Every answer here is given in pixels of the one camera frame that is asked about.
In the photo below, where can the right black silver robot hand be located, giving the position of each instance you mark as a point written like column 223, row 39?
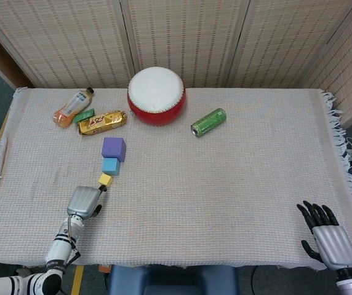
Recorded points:
column 333, row 246

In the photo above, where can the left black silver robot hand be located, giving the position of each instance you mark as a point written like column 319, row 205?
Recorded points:
column 82, row 201

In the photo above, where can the small yellow foam cube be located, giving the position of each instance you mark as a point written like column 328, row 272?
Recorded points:
column 106, row 179

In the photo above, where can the medium blue foam cube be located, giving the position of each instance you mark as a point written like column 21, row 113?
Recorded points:
column 110, row 166

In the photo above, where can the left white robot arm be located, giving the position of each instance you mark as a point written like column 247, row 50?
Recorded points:
column 59, row 252

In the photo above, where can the large purple foam cube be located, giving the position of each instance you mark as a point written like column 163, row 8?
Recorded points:
column 113, row 147

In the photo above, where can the small orange tag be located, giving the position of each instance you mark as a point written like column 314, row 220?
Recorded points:
column 104, row 268

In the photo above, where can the gold biscuit pack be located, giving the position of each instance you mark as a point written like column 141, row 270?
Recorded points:
column 102, row 123

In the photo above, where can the green snack pack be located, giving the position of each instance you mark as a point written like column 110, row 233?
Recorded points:
column 83, row 115

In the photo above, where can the orange drink plastic bottle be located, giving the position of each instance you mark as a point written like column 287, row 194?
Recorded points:
column 71, row 107

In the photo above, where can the white woven tablecloth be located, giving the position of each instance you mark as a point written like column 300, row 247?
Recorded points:
column 194, row 199

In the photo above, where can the red drum with white skin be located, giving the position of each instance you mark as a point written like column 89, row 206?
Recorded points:
column 156, row 92

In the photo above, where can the green energy drink can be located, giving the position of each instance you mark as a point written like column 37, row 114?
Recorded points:
column 209, row 122

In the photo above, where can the brown wooden board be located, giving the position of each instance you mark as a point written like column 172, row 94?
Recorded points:
column 0, row 64

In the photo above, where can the beige folding screen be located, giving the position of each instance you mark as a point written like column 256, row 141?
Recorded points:
column 194, row 40

